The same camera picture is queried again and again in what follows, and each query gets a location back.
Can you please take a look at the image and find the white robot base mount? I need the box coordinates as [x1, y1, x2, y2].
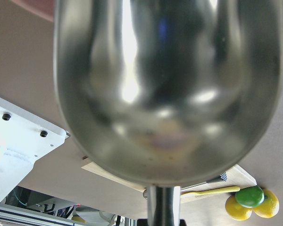
[0, 97, 70, 202]

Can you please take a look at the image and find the yellow plastic knife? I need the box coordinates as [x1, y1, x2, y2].
[181, 186, 241, 196]

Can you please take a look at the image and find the green lime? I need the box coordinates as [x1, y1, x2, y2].
[235, 186, 265, 208]

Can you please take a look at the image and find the stainless steel ice scoop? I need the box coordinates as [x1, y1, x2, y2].
[54, 0, 283, 226]

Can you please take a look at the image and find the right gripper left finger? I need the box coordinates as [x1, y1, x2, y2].
[137, 218, 149, 226]

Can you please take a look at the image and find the whole yellow lemon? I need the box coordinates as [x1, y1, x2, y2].
[225, 195, 252, 221]

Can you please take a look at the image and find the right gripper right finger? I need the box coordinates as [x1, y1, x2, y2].
[179, 219, 186, 226]

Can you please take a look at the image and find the bamboo cutting board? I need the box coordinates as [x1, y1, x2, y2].
[82, 157, 257, 193]

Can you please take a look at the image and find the steel muddler black tip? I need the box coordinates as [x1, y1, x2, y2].
[181, 172, 227, 190]

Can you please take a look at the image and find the pink ribbed bowl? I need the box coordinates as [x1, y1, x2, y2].
[11, 0, 55, 22]

